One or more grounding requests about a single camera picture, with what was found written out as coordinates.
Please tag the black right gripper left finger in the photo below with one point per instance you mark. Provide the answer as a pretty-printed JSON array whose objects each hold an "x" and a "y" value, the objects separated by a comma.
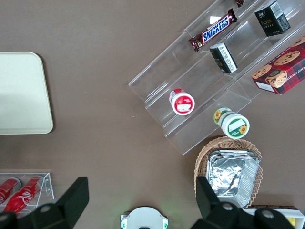
[{"x": 76, "y": 195}]

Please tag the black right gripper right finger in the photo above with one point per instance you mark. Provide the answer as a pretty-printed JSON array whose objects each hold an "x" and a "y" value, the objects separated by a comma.
[{"x": 206, "y": 198}]

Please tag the light tan wicker basket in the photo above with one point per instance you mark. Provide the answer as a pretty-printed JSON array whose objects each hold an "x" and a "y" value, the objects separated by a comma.
[{"x": 202, "y": 157}]

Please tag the beige plastic tray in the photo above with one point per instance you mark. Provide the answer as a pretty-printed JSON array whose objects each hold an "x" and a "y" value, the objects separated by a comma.
[{"x": 21, "y": 95}]

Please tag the clear acrylic bottle rack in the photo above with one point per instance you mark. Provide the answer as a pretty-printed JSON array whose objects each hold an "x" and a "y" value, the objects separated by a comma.
[{"x": 46, "y": 186}]

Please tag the stacked aluminium foil trays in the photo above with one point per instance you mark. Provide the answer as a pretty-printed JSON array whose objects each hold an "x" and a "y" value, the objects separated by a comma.
[{"x": 231, "y": 176}]

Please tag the red cola bottle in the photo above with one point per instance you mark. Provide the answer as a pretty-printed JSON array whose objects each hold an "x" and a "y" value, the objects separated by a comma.
[
  {"x": 23, "y": 195},
  {"x": 9, "y": 188}
]

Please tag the green lid sunflower cup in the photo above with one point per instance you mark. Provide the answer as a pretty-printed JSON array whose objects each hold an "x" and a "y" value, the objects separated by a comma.
[{"x": 234, "y": 125}]

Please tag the yellow snack box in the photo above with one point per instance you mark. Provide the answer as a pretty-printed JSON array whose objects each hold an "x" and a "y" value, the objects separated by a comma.
[{"x": 291, "y": 221}]

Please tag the white plastic snack bin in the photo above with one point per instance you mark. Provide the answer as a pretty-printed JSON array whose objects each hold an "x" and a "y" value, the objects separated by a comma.
[{"x": 300, "y": 214}]

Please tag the red lid white cup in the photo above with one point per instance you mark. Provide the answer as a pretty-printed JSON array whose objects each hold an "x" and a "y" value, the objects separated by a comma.
[{"x": 183, "y": 103}]

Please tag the clear acrylic stepped stand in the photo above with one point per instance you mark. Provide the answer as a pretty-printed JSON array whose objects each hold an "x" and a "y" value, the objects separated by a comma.
[{"x": 202, "y": 78}]

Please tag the small black carton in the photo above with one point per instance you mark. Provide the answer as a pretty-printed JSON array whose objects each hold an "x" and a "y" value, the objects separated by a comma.
[
  {"x": 224, "y": 58},
  {"x": 271, "y": 19}
]

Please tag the red plaid cookie box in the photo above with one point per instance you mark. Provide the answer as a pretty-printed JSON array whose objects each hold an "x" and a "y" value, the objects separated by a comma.
[{"x": 283, "y": 69}]

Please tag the Snickers chocolate bar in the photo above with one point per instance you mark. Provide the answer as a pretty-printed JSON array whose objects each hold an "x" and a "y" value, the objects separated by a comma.
[
  {"x": 214, "y": 31},
  {"x": 240, "y": 3}
]

